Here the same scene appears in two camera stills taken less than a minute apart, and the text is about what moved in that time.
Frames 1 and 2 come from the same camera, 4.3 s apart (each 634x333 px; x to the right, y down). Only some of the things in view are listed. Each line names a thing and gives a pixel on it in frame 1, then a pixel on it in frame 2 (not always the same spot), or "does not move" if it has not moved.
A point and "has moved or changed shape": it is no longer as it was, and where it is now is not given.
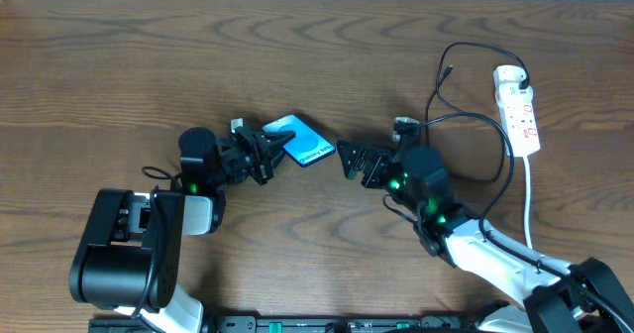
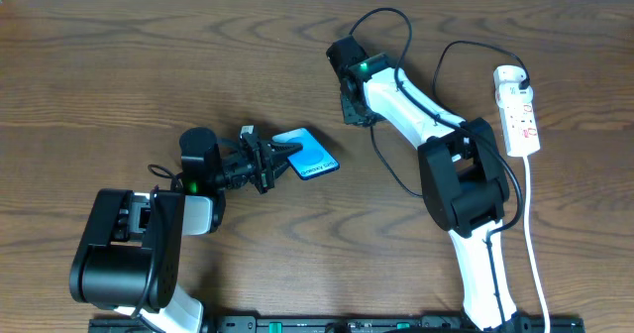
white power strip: [521, 128] does not move
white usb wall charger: [506, 80] does not move
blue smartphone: [307, 146] -> [313, 160]
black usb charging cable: [438, 109] has moved or changed shape
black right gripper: [369, 164] -> [355, 113]
